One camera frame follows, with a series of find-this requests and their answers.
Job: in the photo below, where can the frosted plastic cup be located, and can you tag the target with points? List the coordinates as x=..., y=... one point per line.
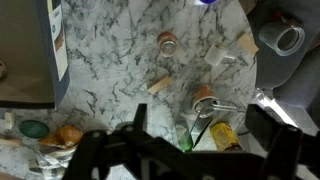
x=215, y=55

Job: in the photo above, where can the green round lid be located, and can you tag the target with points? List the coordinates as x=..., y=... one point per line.
x=33, y=129

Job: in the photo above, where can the small jar with orange lid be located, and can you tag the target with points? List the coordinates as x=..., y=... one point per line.
x=167, y=43

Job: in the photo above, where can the brown bread rolls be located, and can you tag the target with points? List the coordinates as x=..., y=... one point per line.
x=66, y=135

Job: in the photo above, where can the yellow box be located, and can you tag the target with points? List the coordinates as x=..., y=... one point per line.
x=224, y=136

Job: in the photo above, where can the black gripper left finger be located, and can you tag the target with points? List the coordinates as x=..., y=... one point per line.
x=140, y=116

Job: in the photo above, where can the wooden block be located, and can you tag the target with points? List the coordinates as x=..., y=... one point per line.
x=247, y=43
x=9, y=120
x=159, y=84
x=10, y=141

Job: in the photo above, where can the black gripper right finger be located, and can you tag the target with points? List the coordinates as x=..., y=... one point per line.
x=263, y=124

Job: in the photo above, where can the metal whisk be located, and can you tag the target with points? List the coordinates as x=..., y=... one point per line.
x=203, y=120

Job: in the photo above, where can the navy cardboard box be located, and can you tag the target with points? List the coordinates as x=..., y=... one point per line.
x=26, y=50

